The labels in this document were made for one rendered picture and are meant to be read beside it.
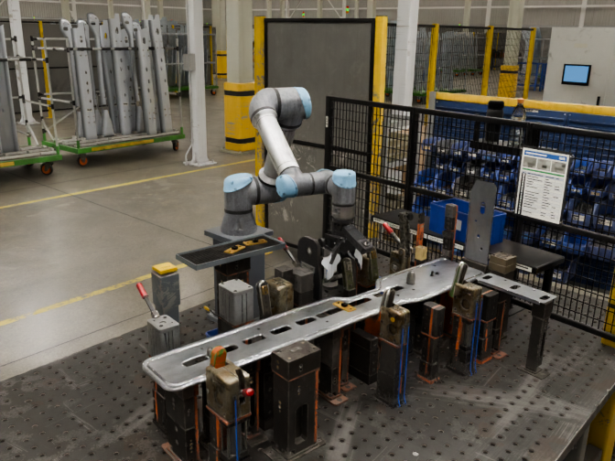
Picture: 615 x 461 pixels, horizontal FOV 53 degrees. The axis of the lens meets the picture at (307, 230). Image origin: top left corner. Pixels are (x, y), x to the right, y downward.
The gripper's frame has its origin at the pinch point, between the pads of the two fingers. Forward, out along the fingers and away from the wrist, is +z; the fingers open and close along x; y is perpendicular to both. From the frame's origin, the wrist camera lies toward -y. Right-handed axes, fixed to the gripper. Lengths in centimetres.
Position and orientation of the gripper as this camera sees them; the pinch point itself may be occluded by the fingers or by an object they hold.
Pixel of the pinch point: (345, 275)
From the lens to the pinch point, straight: 206.8
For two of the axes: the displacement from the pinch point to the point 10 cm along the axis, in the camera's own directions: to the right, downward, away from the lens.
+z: -0.1, 9.5, 3.0
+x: -7.7, 1.9, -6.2
